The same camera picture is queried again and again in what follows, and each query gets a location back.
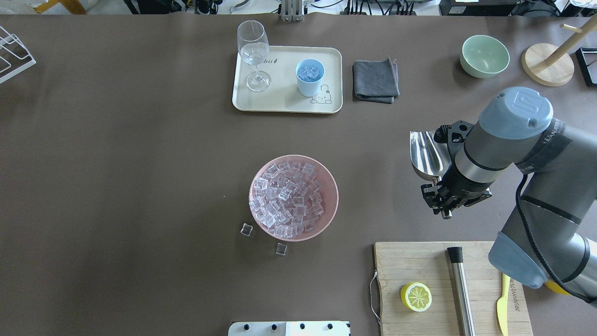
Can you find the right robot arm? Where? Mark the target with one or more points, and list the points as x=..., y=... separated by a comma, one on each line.
x=538, y=242

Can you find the yellow lemon outer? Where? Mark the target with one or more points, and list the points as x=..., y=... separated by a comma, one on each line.
x=555, y=287

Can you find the clear wine glass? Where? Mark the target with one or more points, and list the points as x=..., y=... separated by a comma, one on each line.
x=253, y=48

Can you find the green ceramic bowl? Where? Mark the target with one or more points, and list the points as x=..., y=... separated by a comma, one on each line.
x=483, y=56

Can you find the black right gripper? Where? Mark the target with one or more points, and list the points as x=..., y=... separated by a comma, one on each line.
x=458, y=183

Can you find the pink bowl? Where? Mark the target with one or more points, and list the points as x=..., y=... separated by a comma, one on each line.
x=294, y=198

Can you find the aluminium frame post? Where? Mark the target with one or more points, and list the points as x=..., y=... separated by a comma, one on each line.
x=292, y=10

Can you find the steel muddler black tip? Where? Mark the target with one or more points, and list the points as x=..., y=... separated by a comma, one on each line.
x=464, y=303

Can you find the spilled ice cube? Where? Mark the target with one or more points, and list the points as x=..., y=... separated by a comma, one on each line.
x=281, y=249
x=246, y=230

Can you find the bamboo cutting board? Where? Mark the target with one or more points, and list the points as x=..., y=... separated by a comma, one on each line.
x=399, y=263

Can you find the cream rabbit tray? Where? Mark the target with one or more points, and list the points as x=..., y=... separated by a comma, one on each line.
x=283, y=94

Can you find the light blue cup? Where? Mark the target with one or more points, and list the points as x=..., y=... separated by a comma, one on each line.
x=310, y=89

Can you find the grey folded cloth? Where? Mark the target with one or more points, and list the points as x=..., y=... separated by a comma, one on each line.
x=376, y=81

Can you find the steel ice scoop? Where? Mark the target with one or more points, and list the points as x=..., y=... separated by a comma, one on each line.
x=430, y=161

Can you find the clear ice cubes pile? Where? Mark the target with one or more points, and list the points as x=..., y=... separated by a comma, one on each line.
x=287, y=200

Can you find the wooden cup tree stand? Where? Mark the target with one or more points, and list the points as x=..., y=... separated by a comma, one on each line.
x=551, y=65

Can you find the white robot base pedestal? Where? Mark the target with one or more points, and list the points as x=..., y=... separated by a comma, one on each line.
x=290, y=328

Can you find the yellow plastic knife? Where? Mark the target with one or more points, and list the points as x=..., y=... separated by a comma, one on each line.
x=501, y=306

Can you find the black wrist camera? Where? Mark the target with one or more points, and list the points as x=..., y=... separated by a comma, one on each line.
x=453, y=135

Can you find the half lemon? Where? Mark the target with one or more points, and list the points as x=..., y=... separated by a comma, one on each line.
x=416, y=296

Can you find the white wire cup rack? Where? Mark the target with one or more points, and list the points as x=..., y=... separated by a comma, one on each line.
x=14, y=56

